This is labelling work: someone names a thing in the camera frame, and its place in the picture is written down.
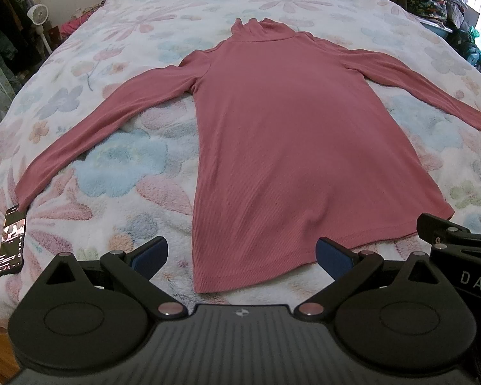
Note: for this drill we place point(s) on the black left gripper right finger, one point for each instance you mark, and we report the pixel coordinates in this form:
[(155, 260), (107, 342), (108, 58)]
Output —
[(401, 318)]

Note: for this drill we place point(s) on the pink turtleneck sweater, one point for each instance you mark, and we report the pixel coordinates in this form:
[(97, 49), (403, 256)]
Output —
[(294, 145)]

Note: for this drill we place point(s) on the dark hanging clothes rack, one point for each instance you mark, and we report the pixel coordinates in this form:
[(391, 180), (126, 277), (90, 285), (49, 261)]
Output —
[(19, 40)]

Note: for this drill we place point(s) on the floral fleece bed blanket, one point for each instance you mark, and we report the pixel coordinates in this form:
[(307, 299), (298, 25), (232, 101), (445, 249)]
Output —
[(140, 182)]

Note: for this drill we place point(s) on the black smartphone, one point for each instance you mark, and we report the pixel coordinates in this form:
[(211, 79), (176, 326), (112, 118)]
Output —
[(12, 241)]

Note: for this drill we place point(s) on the white standing fan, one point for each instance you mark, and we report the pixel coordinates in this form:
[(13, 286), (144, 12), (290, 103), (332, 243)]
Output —
[(39, 14)]

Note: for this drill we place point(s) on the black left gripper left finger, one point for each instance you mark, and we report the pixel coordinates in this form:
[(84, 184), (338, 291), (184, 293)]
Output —
[(89, 315)]

